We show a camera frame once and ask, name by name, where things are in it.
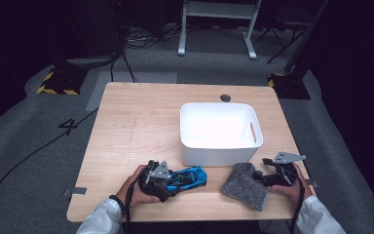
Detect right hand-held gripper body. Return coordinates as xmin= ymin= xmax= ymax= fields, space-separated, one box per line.
xmin=262 ymin=150 xmax=307 ymax=188

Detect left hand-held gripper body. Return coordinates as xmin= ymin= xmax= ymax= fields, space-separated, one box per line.
xmin=137 ymin=159 xmax=176 ymax=200

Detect grey fuzzy cloth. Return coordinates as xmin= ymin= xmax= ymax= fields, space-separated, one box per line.
xmin=220 ymin=162 xmax=270 ymax=213

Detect blue toy car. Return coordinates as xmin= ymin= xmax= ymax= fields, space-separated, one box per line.
xmin=166 ymin=165 xmax=208 ymax=193

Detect white plastic bin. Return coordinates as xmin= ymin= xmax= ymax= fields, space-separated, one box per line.
xmin=178 ymin=101 xmax=264 ymax=168

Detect person's right hand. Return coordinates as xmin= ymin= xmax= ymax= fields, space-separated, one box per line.
xmin=270 ymin=163 xmax=315 ymax=205

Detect person's left hand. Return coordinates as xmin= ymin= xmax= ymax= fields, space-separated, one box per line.
xmin=114 ymin=164 xmax=161 ymax=208

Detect black yellow striped stand base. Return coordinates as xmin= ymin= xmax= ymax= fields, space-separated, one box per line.
xmin=267 ymin=72 xmax=312 ymax=100
xmin=36 ymin=65 xmax=89 ymax=97

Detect black folding stand legs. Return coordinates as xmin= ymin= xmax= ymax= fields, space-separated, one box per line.
xmin=256 ymin=19 xmax=310 ymax=64

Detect grey round stand foot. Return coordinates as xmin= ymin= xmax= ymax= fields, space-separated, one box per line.
xmin=65 ymin=54 xmax=115 ymax=70

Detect right hand-held gripper black cable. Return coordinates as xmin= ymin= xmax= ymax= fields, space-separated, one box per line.
xmin=274 ymin=164 xmax=307 ymax=234

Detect hand-held gripper black cable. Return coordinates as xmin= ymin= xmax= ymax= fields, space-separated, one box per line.
xmin=123 ymin=160 xmax=155 ymax=234
xmin=274 ymin=164 xmax=307 ymax=234

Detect left hand-held gripper black cable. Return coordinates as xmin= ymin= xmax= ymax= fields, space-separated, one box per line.
xmin=123 ymin=160 xmax=155 ymax=234

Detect black bead bracelet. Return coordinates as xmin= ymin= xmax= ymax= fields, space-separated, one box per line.
xmin=108 ymin=194 xmax=127 ymax=215

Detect dark slanted post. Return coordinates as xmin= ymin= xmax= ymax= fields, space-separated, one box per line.
xmin=283 ymin=0 xmax=331 ymax=76

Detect long black floor cable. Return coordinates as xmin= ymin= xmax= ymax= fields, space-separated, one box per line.
xmin=0 ymin=107 xmax=99 ymax=230

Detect tangle of floor cables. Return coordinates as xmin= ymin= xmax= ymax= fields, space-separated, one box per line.
xmin=123 ymin=21 xmax=183 ymax=51

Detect white metal stand frame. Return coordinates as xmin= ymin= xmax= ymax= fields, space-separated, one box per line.
xmin=177 ymin=0 xmax=263 ymax=61

